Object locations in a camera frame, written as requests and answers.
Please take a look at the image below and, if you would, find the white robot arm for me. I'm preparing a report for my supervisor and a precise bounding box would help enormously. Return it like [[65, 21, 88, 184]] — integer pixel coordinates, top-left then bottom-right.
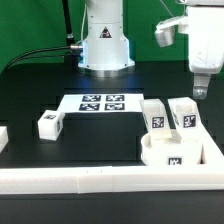
[[79, 0, 224, 99]]

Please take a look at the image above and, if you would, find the white fence bar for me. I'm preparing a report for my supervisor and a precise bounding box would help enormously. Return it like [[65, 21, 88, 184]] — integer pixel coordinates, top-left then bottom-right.
[[200, 125, 224, 165], [0, 165, 224, 195]]

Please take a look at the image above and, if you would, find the white right fence bar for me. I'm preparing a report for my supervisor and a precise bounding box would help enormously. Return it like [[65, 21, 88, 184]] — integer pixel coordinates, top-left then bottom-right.
[[200, 125, 224, 165]]

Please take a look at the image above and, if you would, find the white left fence piece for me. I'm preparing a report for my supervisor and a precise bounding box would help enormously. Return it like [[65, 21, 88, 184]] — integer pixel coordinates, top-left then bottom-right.
[[0, 126, 8, 153]]

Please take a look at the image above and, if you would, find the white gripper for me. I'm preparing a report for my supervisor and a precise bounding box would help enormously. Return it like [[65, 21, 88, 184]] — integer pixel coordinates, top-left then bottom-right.
[[155, 4, 224, 99]]

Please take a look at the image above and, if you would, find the white round stool seat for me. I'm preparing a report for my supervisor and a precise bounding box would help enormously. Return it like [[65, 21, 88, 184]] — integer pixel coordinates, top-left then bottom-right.
[[141, 130, 202, 166]]

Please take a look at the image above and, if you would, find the white sheet with tags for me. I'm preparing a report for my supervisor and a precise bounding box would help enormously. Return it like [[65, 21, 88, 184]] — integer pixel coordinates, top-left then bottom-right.
[[58, 93, 144, 113]]

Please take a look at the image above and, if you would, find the white front fence bar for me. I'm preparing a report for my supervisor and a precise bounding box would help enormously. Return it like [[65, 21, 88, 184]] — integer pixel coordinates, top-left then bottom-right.
[[0, 165, 224, 195]]

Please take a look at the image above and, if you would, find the black vertical pole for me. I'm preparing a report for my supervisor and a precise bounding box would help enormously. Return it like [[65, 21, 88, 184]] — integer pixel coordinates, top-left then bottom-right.
[[62, 0, 75, 45]]

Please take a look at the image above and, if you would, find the black cable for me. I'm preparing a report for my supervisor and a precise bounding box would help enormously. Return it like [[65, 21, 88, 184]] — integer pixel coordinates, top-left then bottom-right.
[[0, 44, 83, 75]]

